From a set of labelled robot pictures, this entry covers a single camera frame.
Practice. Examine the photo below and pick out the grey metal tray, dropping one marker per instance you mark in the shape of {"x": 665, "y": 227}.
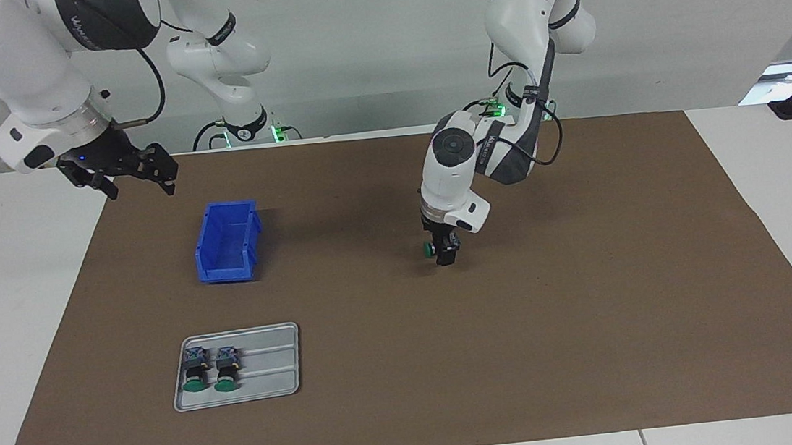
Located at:
{"x": 272, "y": 365}

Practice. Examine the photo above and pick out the green push button switch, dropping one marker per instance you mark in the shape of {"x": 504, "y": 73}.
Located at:
{"x": 226, "y": 366}
{"x": 428, "y": 249}
{"x": 195, "y": 364}

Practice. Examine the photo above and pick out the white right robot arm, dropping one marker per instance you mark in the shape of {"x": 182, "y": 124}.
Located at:
{"x": 9, "y": 49}

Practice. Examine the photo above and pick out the blue plastic bin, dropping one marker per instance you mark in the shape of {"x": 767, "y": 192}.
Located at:
{"x": 226, "y": 271}

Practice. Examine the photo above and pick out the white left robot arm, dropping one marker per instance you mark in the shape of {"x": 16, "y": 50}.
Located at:
{"x": 528, "y": 6}

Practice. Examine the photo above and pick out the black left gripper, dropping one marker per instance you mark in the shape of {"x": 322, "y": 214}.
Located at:
{"x": 444, "y": 232}

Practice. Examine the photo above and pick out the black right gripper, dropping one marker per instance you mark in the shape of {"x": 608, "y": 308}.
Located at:
{"x": 110, "y": 155}

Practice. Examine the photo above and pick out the brown table mat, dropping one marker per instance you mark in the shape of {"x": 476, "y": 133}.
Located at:
{"x": 452, "y": 355}

